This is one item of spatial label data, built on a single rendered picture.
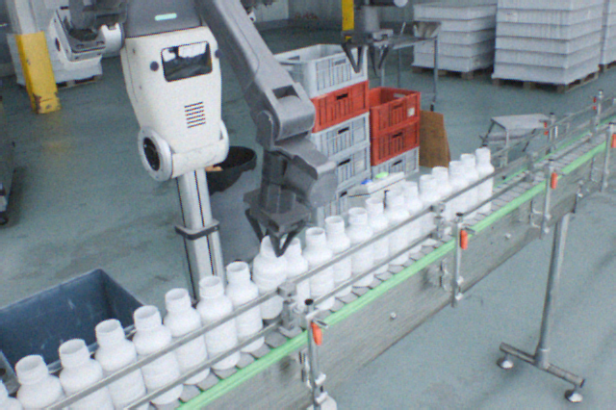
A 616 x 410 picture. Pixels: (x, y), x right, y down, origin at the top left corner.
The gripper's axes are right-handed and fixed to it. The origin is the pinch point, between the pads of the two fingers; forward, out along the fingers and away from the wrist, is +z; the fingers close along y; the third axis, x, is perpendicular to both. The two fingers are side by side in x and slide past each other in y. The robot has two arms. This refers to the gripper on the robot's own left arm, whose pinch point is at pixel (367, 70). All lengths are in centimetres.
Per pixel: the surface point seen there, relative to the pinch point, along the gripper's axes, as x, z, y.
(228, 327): 57, 31, -19
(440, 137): -257, 109, 158
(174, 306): 64, 24, -17
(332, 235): 29.0, 25.6, -16.3
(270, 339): 47, 40, -18
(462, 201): -12.9, 32.0, -18.6
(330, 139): -138, 81, 159
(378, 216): 16.2, 25.9, -17.0
